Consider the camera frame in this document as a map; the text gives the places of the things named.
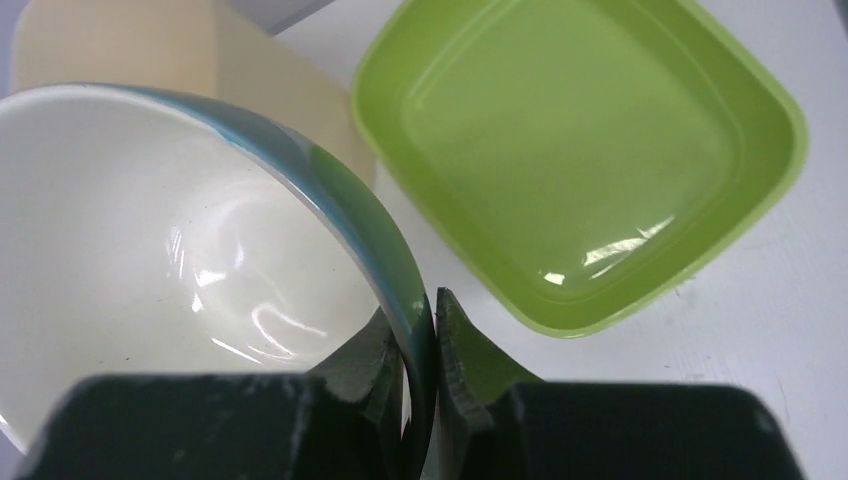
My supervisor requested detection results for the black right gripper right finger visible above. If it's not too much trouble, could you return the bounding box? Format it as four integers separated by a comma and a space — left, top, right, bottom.
435, 288, 803, 479

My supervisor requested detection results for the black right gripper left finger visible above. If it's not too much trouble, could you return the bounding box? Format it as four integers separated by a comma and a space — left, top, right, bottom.
15, 311, 403, 479

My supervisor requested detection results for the white bowl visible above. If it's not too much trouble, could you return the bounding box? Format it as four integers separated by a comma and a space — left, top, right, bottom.
1, 83, 437, 479

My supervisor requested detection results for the green plastic tub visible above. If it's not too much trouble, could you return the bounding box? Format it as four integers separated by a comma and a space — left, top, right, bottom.
351, 1, 808, 338

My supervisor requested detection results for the cream plastic bin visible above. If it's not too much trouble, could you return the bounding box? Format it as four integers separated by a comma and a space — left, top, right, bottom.
10, 1, 376, 187

